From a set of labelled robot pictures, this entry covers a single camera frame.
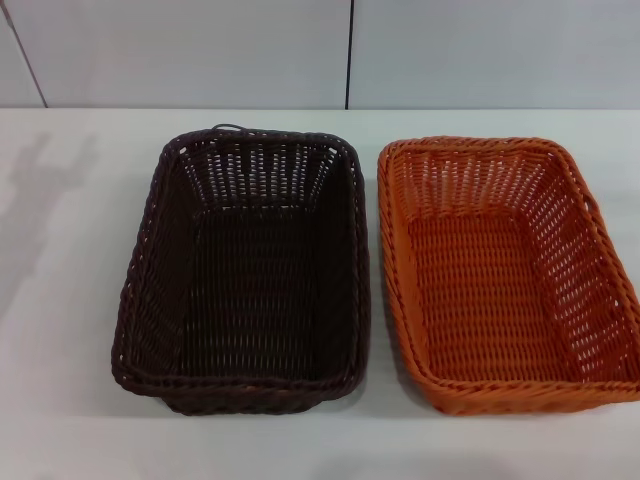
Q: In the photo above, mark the orange woven basket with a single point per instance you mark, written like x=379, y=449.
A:
x=480, y=310

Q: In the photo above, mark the dark brown woven basket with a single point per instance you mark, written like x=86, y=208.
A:
x=250, y=310

